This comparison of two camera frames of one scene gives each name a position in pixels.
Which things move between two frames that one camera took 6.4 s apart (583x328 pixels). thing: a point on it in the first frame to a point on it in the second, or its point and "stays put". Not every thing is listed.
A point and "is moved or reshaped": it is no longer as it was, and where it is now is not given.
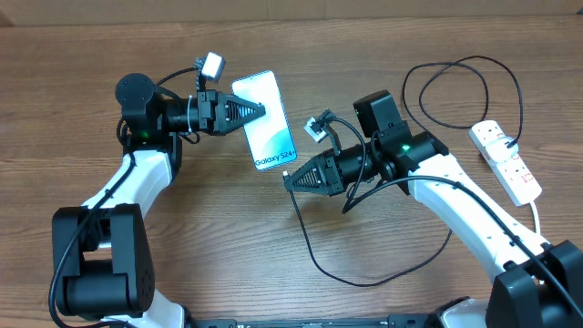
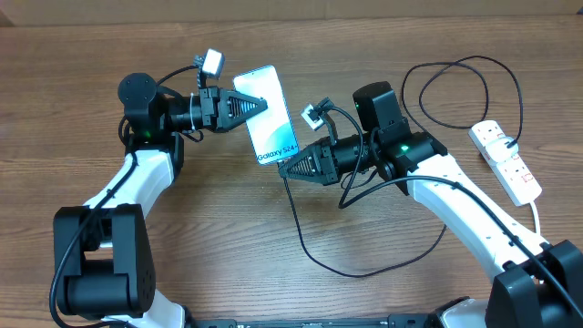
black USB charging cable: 442,64 is moved or reshaped
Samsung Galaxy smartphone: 270,137 stays put
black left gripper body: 207,113 stays put
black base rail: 390,321 stays put
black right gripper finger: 311,178 to 305,165
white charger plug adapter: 498,151 stays put
